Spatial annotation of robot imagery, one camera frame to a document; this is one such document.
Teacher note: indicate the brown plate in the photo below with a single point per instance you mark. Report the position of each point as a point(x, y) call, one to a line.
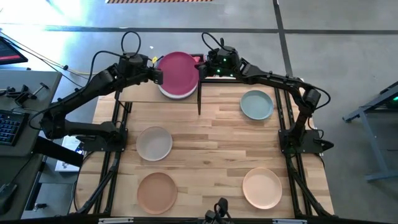
point(157, 193)

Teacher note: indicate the red and black toolbox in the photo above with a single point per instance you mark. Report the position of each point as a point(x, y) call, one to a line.
point(197, 58)

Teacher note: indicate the black computer monitor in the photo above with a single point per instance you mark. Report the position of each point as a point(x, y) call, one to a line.
point(9, 53)

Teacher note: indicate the grey under-table box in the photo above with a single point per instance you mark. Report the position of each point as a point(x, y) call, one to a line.
point(53, 196)

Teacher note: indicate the black aluminium table frame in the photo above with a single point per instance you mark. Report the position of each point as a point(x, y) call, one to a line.
point(224, 81)

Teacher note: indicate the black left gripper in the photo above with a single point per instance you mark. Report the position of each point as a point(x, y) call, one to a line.
point(136, 67)

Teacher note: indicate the black keyboard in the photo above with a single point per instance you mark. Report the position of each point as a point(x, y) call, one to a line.
point(11, 127)

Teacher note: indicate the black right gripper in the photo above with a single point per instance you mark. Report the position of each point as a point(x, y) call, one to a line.
point(225, 60)

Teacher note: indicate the white box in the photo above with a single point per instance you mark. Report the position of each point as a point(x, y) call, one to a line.
point(66, 167)

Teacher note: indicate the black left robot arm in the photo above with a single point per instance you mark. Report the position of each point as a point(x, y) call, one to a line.
point(81, 93)

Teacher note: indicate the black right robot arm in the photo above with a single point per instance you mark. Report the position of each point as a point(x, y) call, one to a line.
point(280, 82)

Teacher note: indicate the black desk clamp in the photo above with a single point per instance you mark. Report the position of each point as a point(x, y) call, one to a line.
point(20, 93)

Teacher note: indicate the black computer mouse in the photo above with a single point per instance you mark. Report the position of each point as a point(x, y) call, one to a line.
point(7, 197)

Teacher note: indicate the magenta plate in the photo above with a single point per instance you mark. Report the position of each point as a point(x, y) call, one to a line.
point(178, 73)

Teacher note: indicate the beige grey plate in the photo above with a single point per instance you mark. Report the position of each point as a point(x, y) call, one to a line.
point(154, 143)

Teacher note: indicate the light grey plate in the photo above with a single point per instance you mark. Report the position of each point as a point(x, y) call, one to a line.
point(178, 97)

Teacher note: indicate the grey metal table frame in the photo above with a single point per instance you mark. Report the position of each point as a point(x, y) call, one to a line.
point(360, 116)

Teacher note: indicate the black flat panel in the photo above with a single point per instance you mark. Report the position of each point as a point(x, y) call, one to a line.
point(59, 152)

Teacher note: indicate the silver metal bracket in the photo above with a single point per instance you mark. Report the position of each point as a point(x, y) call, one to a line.
point(115, 220)
point(289, 221)

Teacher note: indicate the teal plate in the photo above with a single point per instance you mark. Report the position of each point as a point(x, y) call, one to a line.
point(256, 104)

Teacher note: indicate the peach plate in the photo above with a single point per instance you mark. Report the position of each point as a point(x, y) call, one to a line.
point(262, 188)

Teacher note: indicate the grey desk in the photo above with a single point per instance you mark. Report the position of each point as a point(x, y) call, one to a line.
point(34, 90)

